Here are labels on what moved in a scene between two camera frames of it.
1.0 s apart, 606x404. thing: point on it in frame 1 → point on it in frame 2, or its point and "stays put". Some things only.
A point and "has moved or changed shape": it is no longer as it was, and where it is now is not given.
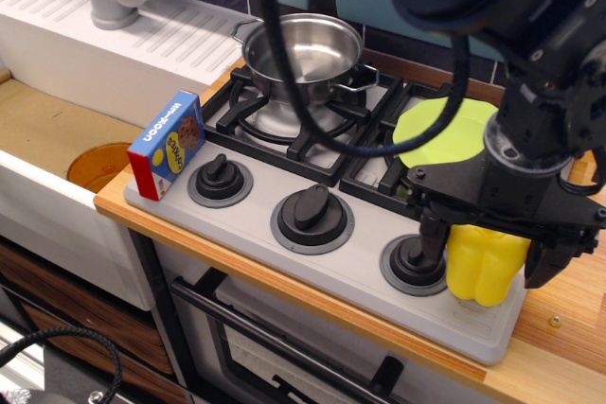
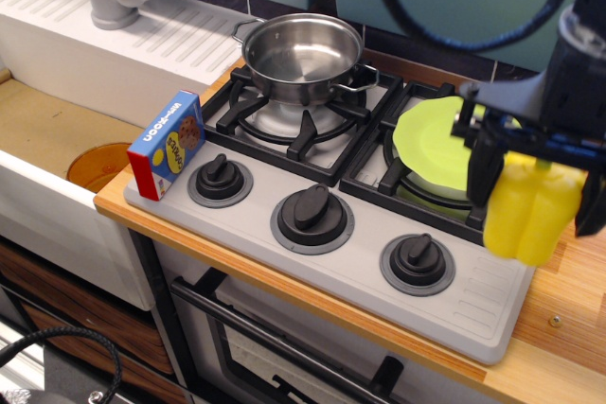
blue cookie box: [177, 131] stays put
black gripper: [495, 190] → [514, 112]
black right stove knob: [404, 270] stays put
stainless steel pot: [322, 53] stays put
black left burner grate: [278, 131] stays put
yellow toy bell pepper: [483, 265] has moved or changed shape
